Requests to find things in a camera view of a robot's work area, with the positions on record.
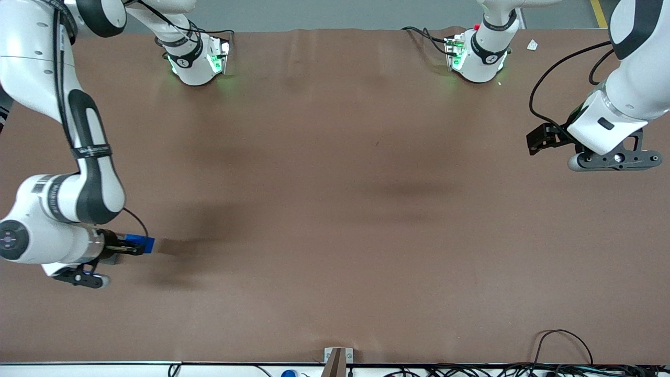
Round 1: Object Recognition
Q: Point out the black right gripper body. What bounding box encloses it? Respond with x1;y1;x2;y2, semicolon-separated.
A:
98;229;125;263

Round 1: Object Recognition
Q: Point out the brown table mat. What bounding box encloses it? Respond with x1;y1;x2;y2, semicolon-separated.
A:
0;27;670;365

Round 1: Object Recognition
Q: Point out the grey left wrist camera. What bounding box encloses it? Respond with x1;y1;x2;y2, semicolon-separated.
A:
567;128;664;173

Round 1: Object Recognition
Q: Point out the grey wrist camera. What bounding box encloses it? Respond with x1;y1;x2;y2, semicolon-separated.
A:
567;128;664;173
51;263;111;290

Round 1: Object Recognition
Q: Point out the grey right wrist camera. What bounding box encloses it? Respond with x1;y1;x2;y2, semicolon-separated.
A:
51;263;111;290

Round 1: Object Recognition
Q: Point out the short black left arm cable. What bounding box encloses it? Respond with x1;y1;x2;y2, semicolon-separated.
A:
588;49;616;86

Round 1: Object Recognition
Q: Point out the long black left arm cable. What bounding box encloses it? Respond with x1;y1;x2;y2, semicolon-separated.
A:
529;41;613;138

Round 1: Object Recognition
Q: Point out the black left arm base cable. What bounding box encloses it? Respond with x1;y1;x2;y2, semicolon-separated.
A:
401;26;454;56

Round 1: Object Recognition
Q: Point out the black arm base cable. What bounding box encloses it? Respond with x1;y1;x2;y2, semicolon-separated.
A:
401;26;454;56
126;0;235;53

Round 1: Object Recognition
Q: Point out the black looped cable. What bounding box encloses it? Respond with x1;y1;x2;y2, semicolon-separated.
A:
531;329;595;367

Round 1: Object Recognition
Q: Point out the silver metal bracket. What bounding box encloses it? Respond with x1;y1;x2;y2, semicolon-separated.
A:
323;347;354;365

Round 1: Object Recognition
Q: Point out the black right arm base cable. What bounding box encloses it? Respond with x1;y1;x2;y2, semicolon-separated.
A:
126;0;235;53

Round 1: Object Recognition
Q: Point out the black cable bundle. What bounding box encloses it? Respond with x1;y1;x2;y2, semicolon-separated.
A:
385;363;670;377

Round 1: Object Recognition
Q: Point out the metal table clamp bracket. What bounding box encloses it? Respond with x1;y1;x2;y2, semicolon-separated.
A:
320;348;347;377

